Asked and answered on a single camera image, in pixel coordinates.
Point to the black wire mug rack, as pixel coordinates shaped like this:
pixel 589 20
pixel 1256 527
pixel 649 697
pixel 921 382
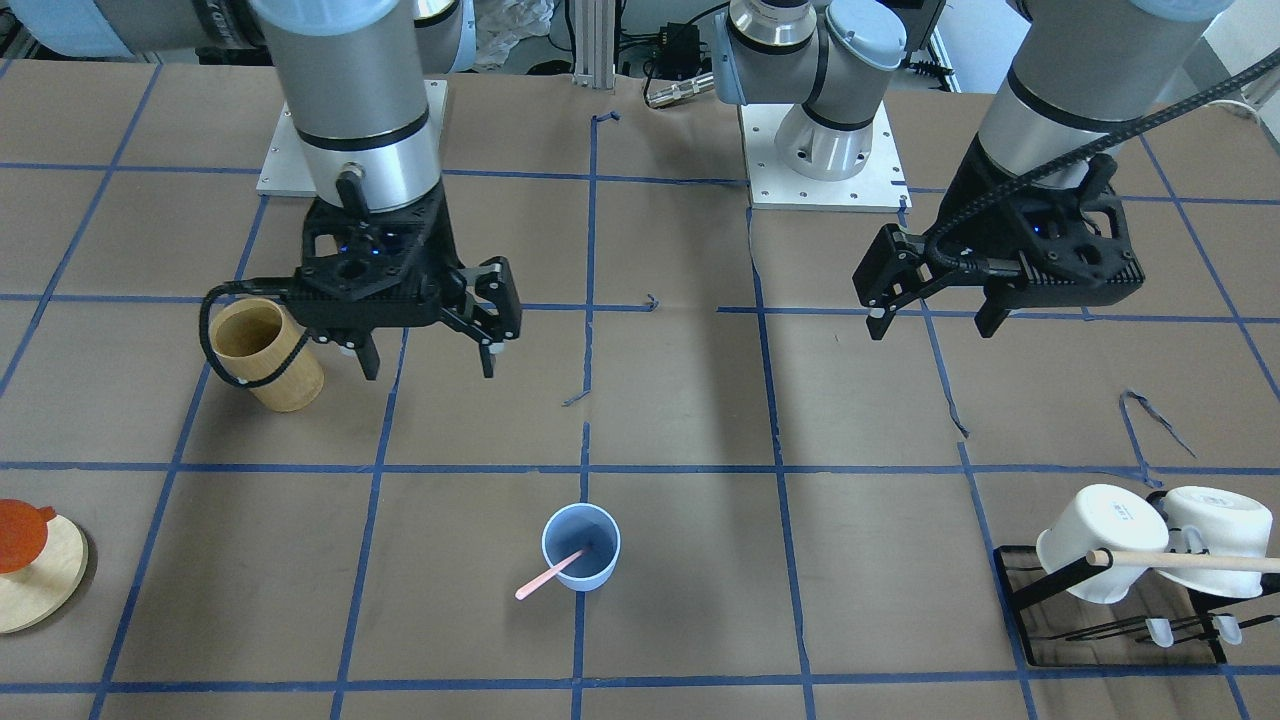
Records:
pixel 1083 616

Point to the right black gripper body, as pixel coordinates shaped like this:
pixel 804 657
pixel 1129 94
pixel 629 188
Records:
pixel 497 292

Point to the aluminium frame post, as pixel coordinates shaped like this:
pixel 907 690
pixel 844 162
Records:
pixel 595 31

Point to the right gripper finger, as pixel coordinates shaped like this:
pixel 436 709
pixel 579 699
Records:
pixel 359 344
pixel 483 303

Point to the bamboo cylinder holder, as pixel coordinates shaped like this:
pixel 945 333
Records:
pixel 252 338

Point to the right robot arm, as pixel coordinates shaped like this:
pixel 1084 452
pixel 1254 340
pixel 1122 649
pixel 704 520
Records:
pixel 350 72

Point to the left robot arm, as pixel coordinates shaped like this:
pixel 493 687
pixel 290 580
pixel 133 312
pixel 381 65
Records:
pixel 1082 82

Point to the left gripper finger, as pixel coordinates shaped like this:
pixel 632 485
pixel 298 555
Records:
pixel 893 274
pixel 992 314

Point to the round wooden coaster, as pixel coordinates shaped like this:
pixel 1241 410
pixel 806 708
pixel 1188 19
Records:
pixel 33 594

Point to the white mug outer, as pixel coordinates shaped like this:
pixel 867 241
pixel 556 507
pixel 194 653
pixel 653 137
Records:
pixel 1219 522

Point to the wooden rack dowel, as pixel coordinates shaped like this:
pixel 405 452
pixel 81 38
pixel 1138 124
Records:
pixel 1104 558

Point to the pink chopstick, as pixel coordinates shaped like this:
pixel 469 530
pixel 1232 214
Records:
pixel 545 576

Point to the white mug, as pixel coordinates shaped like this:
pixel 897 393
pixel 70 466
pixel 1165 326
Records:
pixel 1101 516
pixel 1219 522

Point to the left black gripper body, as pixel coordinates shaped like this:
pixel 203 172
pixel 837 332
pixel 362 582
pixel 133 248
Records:
pixel 968 199

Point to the orange lid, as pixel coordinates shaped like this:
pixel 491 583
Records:
pixel 24 533

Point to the white mug inner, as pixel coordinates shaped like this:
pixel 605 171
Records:
pixel 1101 516

